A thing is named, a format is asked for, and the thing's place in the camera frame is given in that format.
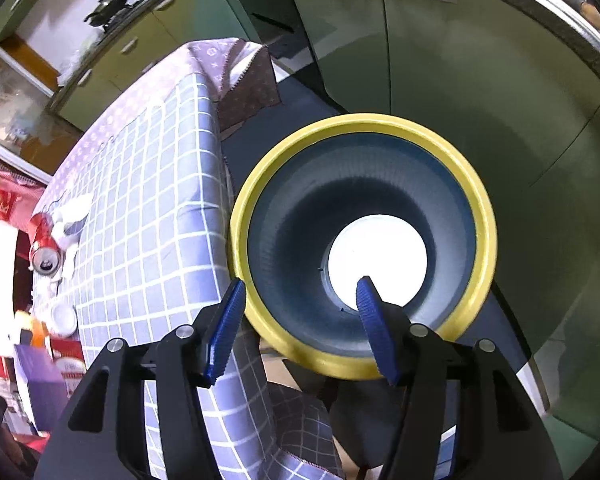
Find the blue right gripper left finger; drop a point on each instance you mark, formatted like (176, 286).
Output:
(220, 324)

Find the red cola can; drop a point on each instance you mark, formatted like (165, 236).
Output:
(44, 253)

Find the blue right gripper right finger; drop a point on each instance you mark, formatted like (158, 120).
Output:
(374, 316)

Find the blue checkered tablecloth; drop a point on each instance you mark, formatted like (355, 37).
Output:
(147, 194)

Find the black wok with lid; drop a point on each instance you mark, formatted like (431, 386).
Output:
(104, 12)

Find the green kitchen cabinets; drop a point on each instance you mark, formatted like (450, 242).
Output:
(513, 84)

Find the yellow rimmed dark trash bin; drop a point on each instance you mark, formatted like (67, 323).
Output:
(360, 195)

